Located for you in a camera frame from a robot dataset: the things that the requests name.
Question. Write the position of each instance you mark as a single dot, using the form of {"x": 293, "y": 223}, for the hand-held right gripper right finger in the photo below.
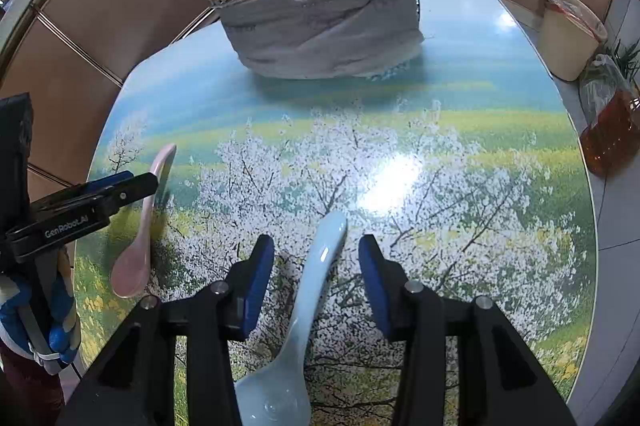
{"x": 372, "y": 291}

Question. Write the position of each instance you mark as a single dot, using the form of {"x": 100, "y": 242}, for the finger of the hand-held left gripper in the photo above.
{"x": 137, "y": 188}
{"x": 107, "y": 180}

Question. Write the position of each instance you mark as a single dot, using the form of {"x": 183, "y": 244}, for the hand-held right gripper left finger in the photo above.
{"x": 260, "y": 276}

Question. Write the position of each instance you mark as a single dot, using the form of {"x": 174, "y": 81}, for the light blue ceramic spoon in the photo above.
{"x": 312, "y": 301}

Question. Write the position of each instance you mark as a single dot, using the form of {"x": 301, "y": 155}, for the pink ceramic spoon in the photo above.
{"x": 132, "y": 266}

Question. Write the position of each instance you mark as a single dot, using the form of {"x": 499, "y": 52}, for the person's left hand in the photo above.
{"x": 62, "y": 306}

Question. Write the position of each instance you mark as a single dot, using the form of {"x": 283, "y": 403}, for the dark red clothing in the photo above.
{"x": 27, "y": 391}

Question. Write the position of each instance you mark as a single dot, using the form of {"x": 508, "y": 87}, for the printed landscape table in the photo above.
{"x": 400, "y": 130}

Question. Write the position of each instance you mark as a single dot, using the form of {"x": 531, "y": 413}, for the beige trash bin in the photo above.
{"x": 565, "y": 35}

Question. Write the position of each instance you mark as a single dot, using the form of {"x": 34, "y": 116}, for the green onions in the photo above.
{"x": 625, "y": 55}

